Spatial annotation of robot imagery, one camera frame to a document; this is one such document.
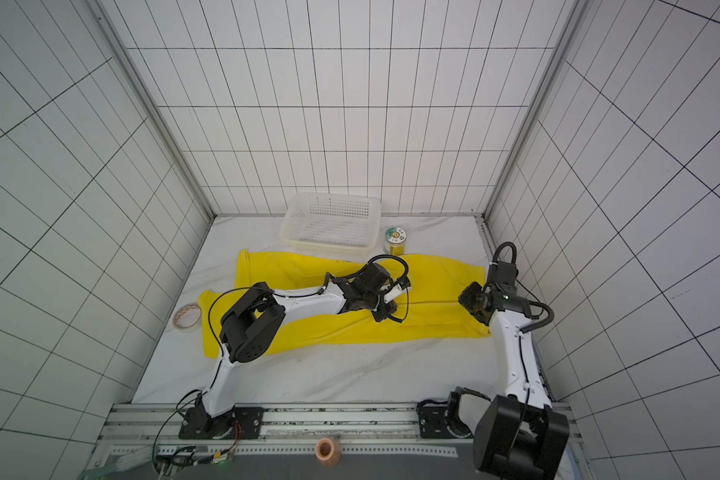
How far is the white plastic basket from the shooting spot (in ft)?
3.60

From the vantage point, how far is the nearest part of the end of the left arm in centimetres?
72

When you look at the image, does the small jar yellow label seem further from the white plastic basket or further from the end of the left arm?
the end of the left arm

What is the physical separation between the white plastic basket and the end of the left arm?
0.26 meters

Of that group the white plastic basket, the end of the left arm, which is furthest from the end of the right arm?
the white plastic basket

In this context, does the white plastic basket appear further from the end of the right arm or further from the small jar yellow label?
the end of the right arm

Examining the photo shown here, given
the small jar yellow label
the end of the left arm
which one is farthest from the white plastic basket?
the end of the left arm

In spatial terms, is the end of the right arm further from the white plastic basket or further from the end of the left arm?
the white plastic basket
